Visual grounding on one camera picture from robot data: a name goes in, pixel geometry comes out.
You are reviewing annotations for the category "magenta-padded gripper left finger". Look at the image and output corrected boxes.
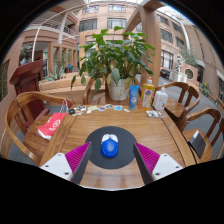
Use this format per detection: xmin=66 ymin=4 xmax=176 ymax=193
xmin=40 ymin=142 xmax=93 ymax=186

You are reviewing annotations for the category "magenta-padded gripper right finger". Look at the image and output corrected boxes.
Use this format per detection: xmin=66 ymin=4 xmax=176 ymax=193
xmin=132 ymin=142 xmax=184 ymax=186

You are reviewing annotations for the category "blue and white computer mouse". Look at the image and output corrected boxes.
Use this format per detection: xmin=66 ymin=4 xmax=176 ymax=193
xmin=99 ymin=133 xmax=120 ymax=159

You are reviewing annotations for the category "round dark grey mouse pad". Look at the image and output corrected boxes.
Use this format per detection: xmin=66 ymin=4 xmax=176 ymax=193
xmin=84 ymin=125 xmax=138 ymax=170

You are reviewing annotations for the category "wooden armchair with red bag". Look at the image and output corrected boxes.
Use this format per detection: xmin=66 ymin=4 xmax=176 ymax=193
xmin=0 ymin=91 xmax=76 ymax=167

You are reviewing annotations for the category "dark notebook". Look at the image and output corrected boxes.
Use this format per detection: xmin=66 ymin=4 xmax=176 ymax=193
xmin=188 ymin=129 xmax=207 ymax=159

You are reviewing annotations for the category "red paper shopping bag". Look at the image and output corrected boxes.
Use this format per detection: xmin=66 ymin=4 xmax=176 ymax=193
xmin=37 ymin=99 xmax=69 ymax=141

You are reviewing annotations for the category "wooden armchair with dark notebook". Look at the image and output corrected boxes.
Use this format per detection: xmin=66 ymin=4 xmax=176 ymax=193
xmin=181 ymin=107 xmax=224 ymax=161

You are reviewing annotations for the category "clear plastic tissue packet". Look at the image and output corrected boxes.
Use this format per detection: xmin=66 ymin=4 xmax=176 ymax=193
xmin=145 ymin=110 xmax=163 ymax=118

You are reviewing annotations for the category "empty wooden armchair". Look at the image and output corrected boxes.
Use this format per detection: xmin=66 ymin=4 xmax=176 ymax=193
xmin=163 ymin=81 xmax=202 ymax=129

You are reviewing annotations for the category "white pump bottle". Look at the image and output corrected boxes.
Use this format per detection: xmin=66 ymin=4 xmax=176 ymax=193
xmin=152 ymin=85 xmax=169 ymax=111

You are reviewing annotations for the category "yellow liquid bottle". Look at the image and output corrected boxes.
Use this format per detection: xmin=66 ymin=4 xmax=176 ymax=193
xmin=139 ymin=76 xmax=156 ymax=111

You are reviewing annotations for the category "blue squeeze tube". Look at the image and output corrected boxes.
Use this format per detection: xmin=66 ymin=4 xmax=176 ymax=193
xmin=128 ymin=84 xmax=140 ymax=111

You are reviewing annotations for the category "wooden chair behind plant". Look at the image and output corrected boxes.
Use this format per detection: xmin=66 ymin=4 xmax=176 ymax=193
xmin=82 ymin=77 xmax=109 ymax=105

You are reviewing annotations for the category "dark red wooden lectern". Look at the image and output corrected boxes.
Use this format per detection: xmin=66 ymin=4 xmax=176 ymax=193
xmin=9 ymin=59 xmax=51 ymax=129

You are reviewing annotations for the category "spiky green agave plant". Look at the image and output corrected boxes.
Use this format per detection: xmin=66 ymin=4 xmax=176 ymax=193
xmin=44 ymin=64 xmax=66 ymax=82

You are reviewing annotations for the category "white outdoor sculpture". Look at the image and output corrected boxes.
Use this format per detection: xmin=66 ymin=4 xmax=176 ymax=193
xmin=175 ymin=54 xmax=186 ymax=74

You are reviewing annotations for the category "leafy plant in white pot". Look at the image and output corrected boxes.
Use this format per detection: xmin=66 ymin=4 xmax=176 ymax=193
xmin=70 ymin=25 xmax=156 ymax=102

